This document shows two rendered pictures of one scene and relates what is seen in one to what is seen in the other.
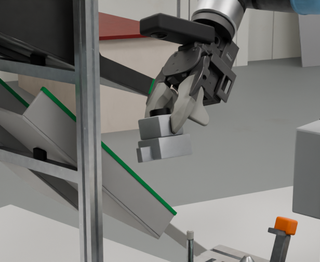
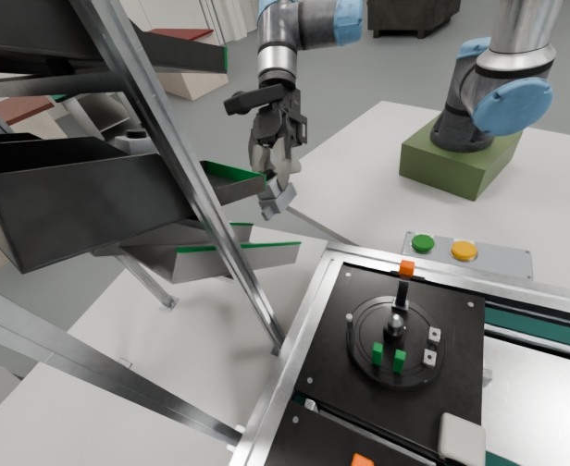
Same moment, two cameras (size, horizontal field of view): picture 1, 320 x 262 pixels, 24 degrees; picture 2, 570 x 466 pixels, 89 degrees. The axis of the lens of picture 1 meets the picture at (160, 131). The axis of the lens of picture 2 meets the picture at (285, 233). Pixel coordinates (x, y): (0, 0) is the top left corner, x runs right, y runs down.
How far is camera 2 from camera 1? 60 cm
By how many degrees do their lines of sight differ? 31
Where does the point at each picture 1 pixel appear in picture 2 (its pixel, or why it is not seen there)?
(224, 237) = (308, 199)
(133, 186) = (273, 251)
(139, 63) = not seen: hidden behind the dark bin
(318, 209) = not seen: outside the picture
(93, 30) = (204, 186)
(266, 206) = (318, 164)
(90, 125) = (235, 258)
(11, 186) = not seen: hidden behind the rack
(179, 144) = (288, 194)
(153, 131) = (267, 194)
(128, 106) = (201, 80)
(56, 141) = (210, 273)
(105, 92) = (188, 77)
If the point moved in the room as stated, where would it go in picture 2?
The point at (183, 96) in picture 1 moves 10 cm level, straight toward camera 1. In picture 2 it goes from (281, 160) to (296, 192)
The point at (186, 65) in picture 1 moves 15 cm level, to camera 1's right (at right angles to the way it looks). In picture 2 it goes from (272, 128) to (351, 102)
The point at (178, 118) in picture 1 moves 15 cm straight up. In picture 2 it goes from (284, 179) to (261, 92)
